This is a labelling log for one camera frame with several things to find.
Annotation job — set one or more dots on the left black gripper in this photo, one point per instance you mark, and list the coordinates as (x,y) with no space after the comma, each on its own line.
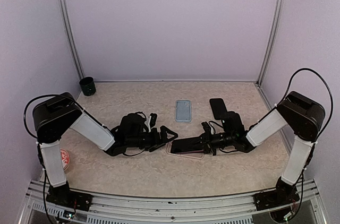
(157,142)

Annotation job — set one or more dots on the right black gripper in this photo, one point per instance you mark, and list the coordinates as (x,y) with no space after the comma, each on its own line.
(207,144)

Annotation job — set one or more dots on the clear pink phone case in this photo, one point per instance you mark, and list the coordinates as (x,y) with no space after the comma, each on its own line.
(196,156)

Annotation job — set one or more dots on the large black smartphone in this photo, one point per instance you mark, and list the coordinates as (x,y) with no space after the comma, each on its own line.
(218,108)

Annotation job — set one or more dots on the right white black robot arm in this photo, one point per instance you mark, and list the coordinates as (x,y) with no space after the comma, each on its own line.
(303,115)

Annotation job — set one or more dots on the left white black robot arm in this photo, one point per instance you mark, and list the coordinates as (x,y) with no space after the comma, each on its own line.
(60,112)

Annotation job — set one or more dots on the light blue phone case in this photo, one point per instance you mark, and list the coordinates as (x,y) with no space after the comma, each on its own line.
(183,113)

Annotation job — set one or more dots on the dark green cup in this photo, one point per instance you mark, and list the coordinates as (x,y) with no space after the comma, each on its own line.
(87,85)

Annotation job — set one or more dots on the red white round dish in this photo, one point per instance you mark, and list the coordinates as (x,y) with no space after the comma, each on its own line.
(65,159)

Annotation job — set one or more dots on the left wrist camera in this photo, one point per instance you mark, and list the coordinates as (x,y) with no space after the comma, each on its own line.
(151,121)

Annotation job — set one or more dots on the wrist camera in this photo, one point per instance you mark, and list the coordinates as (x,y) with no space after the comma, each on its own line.
(151,121)
(208,128)

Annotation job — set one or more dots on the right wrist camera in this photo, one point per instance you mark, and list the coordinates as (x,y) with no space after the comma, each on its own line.
(208,128)

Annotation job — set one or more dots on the front aluminium rail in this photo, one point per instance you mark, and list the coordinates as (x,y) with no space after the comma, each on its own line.
(110,208)

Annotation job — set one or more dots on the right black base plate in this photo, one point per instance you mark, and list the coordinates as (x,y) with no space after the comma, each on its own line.
(283,194)

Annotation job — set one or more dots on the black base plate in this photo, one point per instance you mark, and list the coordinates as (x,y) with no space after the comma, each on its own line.
(283,194)
(63,196)

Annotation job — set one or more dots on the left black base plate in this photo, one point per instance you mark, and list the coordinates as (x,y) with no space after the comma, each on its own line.
(63,196)

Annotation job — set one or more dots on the left aluminium frame post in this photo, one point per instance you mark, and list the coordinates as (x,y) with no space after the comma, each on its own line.
(70,38)

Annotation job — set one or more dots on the aluminium frame post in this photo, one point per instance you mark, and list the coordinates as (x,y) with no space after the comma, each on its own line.
(70,38)
(271,41)

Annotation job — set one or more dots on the right aluminium frame post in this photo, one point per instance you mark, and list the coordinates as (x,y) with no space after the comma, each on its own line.
(271,41)

